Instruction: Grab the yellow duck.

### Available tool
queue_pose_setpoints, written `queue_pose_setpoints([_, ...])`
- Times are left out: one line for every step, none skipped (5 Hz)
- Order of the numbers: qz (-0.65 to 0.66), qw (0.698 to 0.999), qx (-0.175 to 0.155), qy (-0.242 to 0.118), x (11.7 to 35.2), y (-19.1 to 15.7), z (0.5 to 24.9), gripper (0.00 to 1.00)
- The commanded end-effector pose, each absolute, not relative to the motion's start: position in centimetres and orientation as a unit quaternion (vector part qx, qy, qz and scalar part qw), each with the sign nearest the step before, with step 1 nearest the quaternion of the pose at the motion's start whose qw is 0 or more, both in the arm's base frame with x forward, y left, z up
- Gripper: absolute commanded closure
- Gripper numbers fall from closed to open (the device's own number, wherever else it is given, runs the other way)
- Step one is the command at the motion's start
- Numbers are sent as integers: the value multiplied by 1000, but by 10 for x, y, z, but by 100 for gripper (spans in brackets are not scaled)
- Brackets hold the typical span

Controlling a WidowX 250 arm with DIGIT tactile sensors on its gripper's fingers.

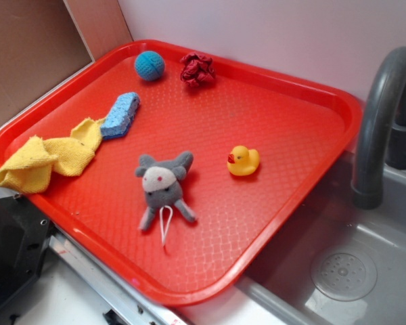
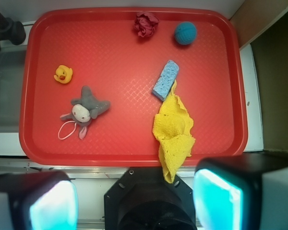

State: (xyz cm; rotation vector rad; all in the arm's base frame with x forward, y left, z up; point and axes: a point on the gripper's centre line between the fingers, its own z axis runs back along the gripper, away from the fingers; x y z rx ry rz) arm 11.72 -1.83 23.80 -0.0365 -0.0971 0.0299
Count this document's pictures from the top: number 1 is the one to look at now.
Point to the yellow rubber duck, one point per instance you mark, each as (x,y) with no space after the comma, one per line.
(242,161)

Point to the red plastic tray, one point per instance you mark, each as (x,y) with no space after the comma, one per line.
(298,127)

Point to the grey plush mouse toy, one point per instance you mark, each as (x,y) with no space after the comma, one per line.
(161,183)

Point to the crumpled red cloth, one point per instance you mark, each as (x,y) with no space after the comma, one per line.
(197,69)

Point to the blue sponge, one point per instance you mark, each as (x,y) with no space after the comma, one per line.
(120,116)

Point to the blue knitted ball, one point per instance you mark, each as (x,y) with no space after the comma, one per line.
(149,65)

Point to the grey plastic sink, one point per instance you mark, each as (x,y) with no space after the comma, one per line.
(279,278)

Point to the yellow cloth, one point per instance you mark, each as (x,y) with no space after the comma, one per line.
(29,169)

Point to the grey sink faucet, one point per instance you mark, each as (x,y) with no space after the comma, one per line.
(382,136)

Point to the sink drain strainer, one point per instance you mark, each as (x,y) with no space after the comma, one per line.
(343,273)

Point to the brown cardboard panel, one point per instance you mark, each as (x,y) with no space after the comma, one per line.
(43,43)

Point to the black metal bracket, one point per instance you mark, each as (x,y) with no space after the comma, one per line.
(24,238)

